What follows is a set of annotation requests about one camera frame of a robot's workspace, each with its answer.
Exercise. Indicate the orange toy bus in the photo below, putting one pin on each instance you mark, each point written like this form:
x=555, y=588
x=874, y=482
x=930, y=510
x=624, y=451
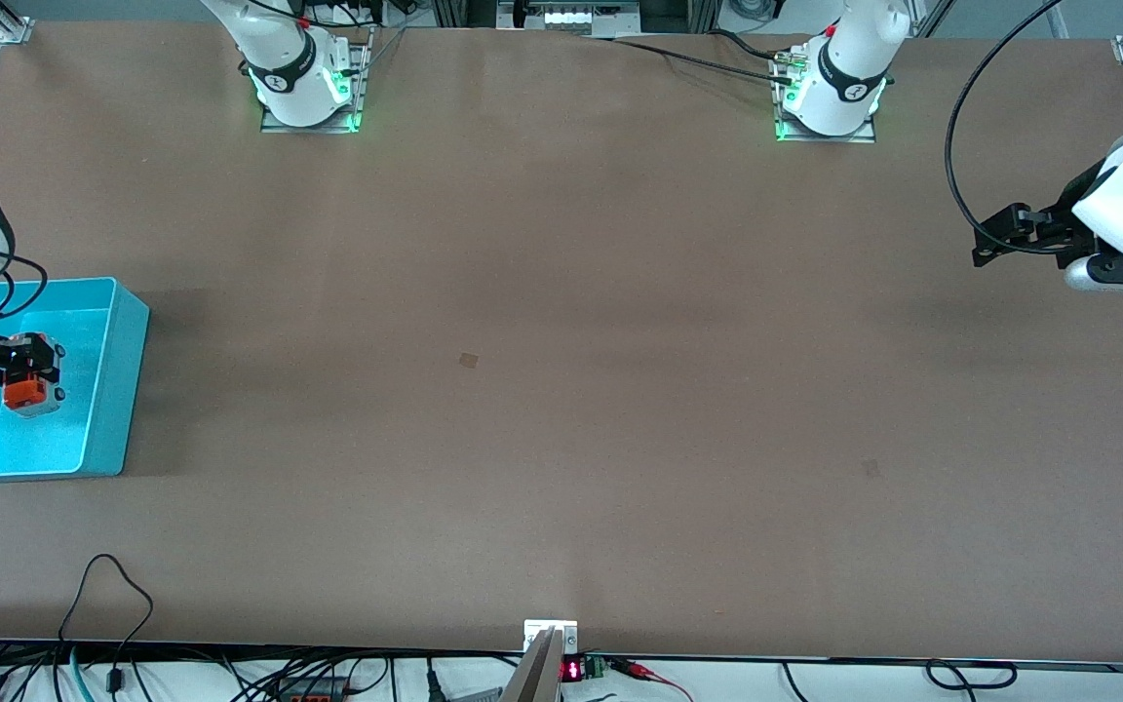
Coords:
x=23, y=393

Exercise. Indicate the brown tape square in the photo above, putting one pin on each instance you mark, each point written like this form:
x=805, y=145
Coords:
x=469, y=360

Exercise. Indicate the blue plastic box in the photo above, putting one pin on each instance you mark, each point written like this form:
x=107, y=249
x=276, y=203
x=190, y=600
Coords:
x=84, y=409

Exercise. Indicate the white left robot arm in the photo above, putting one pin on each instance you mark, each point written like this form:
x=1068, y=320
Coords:
x=844, y=68

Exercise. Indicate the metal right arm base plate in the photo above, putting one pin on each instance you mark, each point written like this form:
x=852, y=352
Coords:
x=357, y=78

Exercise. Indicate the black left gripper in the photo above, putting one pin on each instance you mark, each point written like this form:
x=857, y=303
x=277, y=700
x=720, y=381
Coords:
x=1066, y=215

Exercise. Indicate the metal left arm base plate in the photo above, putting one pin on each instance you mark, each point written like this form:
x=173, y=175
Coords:
x=869, y=132

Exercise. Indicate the red digit display module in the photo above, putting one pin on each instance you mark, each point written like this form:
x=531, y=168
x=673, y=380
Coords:
x=573, y=670

